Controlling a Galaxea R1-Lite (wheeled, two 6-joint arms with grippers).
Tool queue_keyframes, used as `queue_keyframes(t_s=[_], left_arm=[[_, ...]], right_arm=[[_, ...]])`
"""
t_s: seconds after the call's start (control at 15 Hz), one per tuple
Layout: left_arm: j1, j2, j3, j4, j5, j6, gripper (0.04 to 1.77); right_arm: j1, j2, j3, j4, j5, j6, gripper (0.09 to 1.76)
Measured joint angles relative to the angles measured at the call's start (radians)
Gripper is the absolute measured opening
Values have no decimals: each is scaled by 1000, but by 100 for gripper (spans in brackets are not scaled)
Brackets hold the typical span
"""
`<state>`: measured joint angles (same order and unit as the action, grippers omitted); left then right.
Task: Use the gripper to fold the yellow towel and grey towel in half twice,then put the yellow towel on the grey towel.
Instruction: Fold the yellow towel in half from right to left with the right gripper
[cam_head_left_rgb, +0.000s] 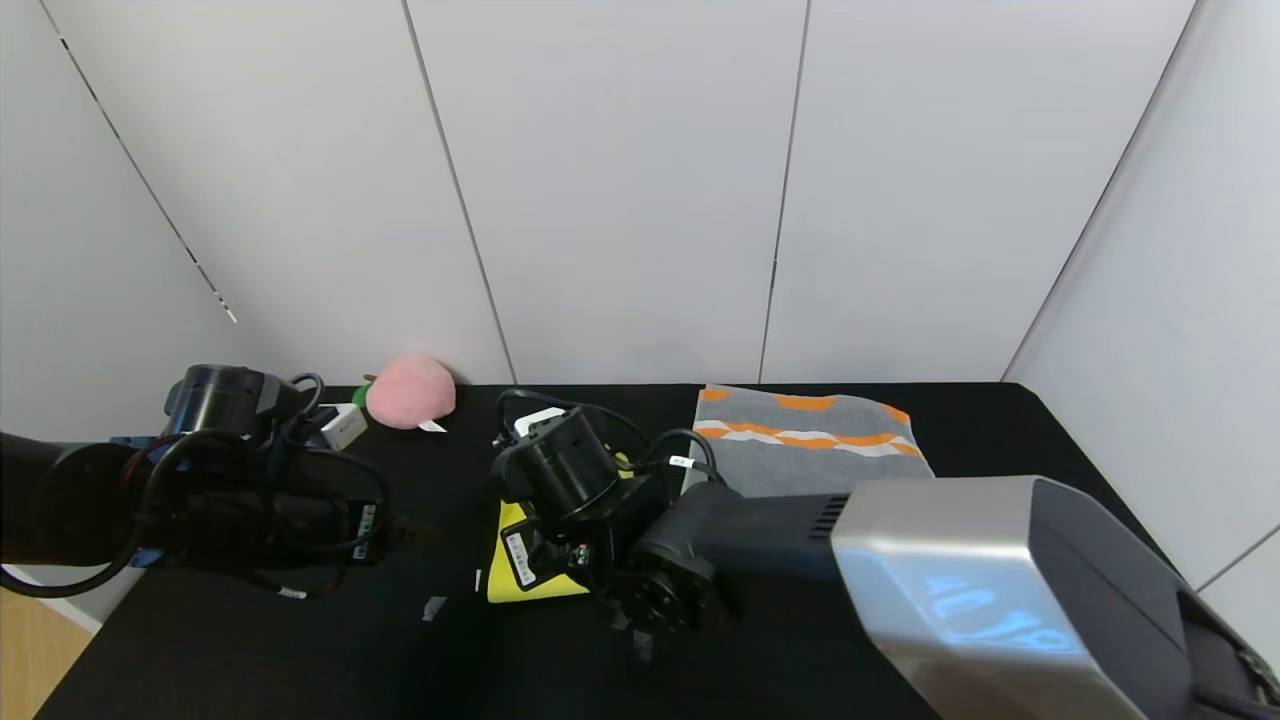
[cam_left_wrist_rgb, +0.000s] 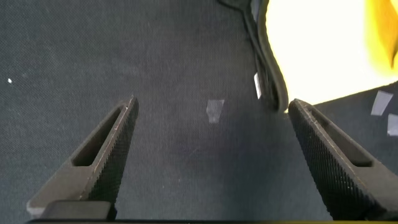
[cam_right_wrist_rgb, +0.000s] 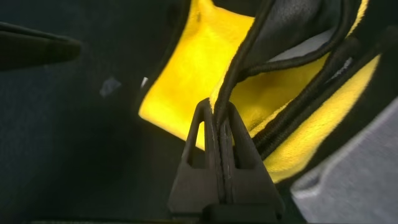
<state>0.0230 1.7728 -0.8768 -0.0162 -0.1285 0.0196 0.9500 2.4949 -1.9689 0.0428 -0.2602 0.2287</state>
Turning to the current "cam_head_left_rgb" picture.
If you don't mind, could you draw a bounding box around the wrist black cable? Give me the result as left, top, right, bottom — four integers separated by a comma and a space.
0, 372, 393, 601
495, 388, 723, 491

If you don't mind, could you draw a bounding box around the grey towel with orange stripes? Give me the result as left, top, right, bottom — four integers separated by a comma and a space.
690, 384, 936, 498

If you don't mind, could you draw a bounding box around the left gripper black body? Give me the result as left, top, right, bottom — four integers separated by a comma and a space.
263, 491, 387, 568

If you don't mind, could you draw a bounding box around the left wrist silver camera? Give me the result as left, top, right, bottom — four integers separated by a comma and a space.
318, 402, 370, 452

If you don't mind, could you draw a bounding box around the yellow microfibre towel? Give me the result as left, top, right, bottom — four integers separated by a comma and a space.
487, 450, 641, 604

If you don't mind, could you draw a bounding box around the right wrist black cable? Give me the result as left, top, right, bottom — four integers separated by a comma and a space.
495, 388, 723, 491

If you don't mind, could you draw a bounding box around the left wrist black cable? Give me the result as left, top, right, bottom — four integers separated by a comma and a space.
0, 372, 393, 601

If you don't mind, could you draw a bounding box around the pink peach plush toy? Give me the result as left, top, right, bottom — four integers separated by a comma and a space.
352, 353, 459, 433

